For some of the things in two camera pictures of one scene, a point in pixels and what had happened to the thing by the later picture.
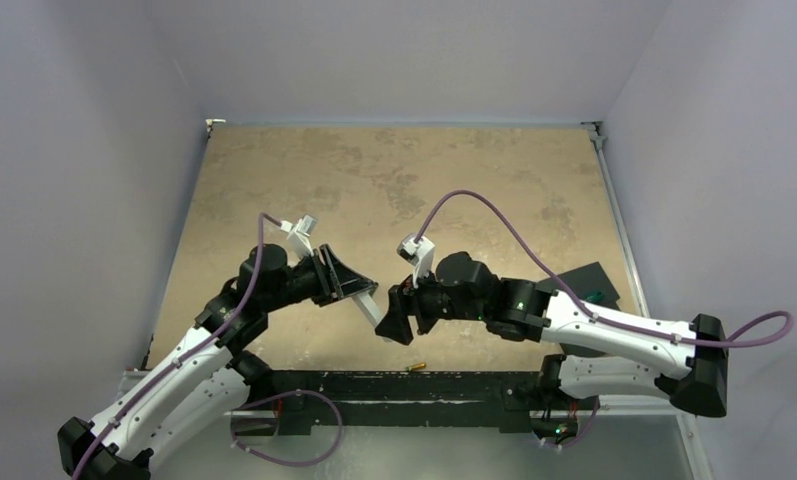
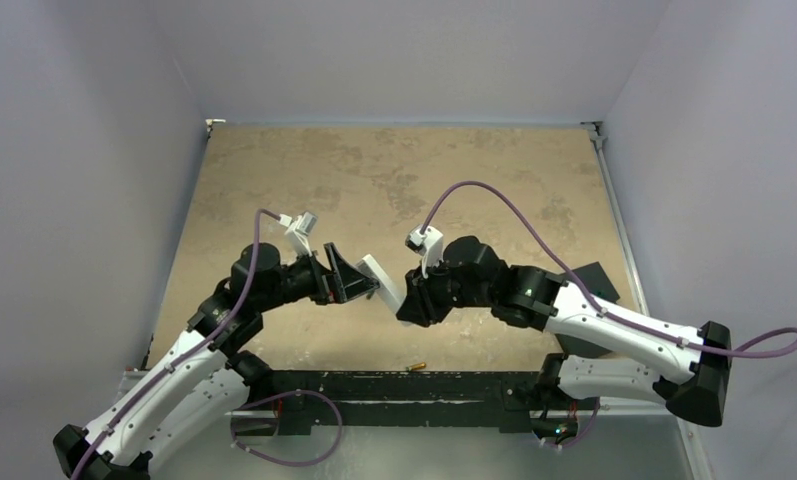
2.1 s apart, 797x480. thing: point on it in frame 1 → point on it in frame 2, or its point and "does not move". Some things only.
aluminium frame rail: x=598 y=140 does not move
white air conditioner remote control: x=370 y=306 → x=388 y=288
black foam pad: x=585 y=281 does not move
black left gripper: x=346 y=279 does not move
